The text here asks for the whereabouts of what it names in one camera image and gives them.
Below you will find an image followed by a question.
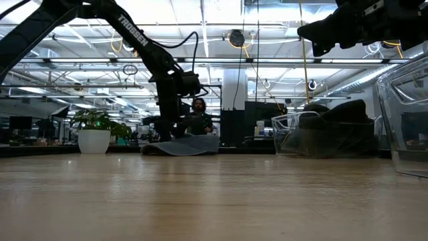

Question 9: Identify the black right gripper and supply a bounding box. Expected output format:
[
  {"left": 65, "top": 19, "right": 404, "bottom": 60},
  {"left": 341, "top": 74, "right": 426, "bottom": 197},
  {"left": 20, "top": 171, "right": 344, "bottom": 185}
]
[{"left": 297, "top": 0, "right": 428, "bottom": 57}]

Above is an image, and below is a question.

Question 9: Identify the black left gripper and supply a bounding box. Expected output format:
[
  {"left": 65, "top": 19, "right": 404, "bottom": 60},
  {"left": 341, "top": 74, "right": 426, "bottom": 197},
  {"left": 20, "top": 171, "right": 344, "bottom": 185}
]
[{"left": 148, "top": 70, "right": 184, "bottom": 141}]

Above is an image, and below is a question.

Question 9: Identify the blue-grey denim cap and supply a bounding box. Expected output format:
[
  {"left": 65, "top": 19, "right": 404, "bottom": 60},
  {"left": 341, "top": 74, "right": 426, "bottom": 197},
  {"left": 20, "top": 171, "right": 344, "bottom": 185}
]
[{"left": 140, "top": 134, "right": 221, "bottom": 157}]

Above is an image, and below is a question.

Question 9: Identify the person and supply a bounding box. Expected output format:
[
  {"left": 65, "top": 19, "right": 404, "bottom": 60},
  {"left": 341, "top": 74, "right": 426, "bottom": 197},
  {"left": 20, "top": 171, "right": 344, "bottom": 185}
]
[{"left": 177, "top": 97, "right": 215, "bottom": 137}]

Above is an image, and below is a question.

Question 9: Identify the black neighbouring station gantry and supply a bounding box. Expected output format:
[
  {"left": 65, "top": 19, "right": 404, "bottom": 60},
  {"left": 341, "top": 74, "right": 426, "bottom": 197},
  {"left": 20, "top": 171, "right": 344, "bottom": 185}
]
[{"left": 200, "top": 83, "right": 224, "bottom": 135}]

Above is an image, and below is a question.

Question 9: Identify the green plant in white pot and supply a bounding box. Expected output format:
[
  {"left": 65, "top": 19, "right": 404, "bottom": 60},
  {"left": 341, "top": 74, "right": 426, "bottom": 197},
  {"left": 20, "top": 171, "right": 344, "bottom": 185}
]
[{"left": 69, "top": 108, "right": 134, "bottom": 155}]

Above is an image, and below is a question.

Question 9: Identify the white and black building column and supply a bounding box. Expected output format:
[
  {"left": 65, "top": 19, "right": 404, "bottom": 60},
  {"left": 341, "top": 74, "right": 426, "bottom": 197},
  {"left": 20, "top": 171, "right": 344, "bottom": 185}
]
[{"left": 220, "top": 68, "right": 249, "bottom": 148}]

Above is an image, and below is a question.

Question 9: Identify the large black monitor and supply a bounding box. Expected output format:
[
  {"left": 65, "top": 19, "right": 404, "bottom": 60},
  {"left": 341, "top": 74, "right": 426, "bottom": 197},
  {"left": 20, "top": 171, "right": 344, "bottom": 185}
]
[{"left": 243, "top": 101, "right": 288, "bottom": 148}]

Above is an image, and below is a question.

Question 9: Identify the clear plastic bin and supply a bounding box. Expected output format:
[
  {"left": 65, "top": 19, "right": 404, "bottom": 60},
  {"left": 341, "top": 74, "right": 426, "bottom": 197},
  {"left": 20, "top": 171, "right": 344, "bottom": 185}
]
[
  {"left": 271, "top": 110, "right": 382, "bottom": 159},
  {"left": 374, "top": 50, "right": 428, "bottom": 179}
]

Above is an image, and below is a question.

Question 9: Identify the black tilted panel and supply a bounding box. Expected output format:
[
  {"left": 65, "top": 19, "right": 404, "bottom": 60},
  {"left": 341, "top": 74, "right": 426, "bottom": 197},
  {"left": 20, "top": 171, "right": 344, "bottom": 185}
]
[{"left": 49, "top": 106, "right": 70, "bottom": 118}]

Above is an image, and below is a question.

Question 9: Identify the small black desk monitor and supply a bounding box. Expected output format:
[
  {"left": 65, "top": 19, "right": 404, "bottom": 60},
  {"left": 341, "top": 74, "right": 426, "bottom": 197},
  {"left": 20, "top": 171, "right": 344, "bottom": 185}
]
[{"left": 9, "top": 116, "right": 33, "bottom": 131}]

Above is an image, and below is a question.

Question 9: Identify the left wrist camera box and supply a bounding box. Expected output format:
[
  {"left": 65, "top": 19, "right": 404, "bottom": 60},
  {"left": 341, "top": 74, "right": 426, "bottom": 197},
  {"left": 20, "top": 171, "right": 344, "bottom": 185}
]
[{"left": 181, "top": 71, "right": 203, "bottom": 98}]

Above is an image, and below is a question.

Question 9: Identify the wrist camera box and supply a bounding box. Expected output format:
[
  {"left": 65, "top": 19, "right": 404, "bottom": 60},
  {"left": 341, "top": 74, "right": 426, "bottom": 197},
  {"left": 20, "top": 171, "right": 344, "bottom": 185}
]
[
  {"left": 181, "top": 71, "right": 203, "bottom": 98},
  {"left": 363, "top": 0, "right": 386, "bottom": 16}
]

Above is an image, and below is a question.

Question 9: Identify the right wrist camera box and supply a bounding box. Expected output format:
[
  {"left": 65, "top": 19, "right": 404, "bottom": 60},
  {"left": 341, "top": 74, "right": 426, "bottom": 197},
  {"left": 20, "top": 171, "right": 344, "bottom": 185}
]
[{"left": 363, "top": 0, "right": 386, "bottom": 16}]

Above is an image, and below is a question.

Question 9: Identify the long black cable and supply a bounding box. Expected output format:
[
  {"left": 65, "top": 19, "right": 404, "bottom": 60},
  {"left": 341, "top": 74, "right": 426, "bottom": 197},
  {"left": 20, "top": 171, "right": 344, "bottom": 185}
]
[{"left": 254, "top": 0, "right": 261, "bottom": 103}]

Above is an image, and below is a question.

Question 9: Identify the black left wrist camera cable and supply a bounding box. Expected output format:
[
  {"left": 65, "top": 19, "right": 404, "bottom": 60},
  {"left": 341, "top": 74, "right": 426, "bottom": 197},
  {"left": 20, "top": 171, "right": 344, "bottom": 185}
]
[{"left": 146, "top": 31, "right": 208, "bottom": 98}]

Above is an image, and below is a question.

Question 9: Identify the thin black hanging cable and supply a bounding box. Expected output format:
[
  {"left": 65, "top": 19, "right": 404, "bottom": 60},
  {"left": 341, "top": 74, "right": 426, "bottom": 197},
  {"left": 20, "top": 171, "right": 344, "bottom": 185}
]
[{"left": 232, "top": 19, "right": 247, "bottom": 111}]

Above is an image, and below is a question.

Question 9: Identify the black aluminium table frame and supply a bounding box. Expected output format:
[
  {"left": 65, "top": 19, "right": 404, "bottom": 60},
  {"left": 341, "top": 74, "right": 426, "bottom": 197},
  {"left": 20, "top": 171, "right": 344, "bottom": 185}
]
[{"left": 0, "top": 144, "right": 277, "bottom": 159}]

